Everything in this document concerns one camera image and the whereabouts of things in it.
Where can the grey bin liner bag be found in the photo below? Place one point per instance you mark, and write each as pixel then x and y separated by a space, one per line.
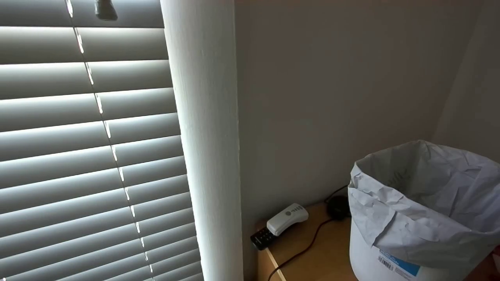
pixel 431 208

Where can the white plastic waste bin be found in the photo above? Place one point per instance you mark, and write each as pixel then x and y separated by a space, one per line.
pixel 364 259

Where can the black remote control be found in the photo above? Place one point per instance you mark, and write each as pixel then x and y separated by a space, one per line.
pixel 259 240

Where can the white handheld device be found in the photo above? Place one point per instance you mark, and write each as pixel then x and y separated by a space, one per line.
pixel 286 219

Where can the light wooden worktop dresser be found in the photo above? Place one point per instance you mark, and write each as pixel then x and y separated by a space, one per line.
pixel 322 259

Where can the black power adapter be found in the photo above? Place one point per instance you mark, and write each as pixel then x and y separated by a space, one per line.
pixel 337 206

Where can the white slatted window blinds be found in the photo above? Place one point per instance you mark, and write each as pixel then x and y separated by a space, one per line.
pixel 62 156

